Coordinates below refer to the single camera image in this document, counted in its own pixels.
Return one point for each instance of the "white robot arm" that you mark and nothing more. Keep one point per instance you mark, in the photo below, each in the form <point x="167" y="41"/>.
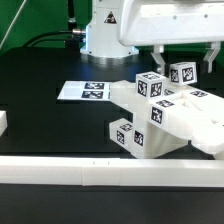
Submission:
<point x="102" y="44"/>

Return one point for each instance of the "white front fence bar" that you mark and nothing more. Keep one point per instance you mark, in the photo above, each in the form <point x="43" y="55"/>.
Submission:
<point x="111" y="171"/>

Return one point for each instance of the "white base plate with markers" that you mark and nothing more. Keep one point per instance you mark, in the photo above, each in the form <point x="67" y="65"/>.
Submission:
<point x="85" y="90"/>

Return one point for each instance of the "white diagonal rod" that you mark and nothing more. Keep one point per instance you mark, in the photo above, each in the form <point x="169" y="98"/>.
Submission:
<point x="16" y="16"/>

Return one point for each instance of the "white chair back frame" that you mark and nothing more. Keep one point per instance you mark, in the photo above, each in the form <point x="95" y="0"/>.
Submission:
<point x="187" y="114"/>

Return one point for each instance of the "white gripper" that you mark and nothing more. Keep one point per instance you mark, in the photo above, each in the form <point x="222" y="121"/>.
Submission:
<point x="164" y="22"/>

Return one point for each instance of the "white chair seat part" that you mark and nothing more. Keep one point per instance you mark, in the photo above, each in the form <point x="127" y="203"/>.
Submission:
<point x="148" y="141"/>

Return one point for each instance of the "white left fence block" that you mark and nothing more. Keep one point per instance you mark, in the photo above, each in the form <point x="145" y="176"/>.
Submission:
<point x="3" y="122"/>

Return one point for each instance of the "white cube marker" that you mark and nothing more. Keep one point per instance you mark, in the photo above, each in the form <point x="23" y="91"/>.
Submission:
<point x="150" y="85"/>

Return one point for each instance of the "black cable connector post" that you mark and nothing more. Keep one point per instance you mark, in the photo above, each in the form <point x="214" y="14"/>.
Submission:
<point x="77" y="35"/>

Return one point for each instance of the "white cube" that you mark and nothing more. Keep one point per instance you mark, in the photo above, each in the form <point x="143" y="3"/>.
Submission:
<point x="183" y="73"/>

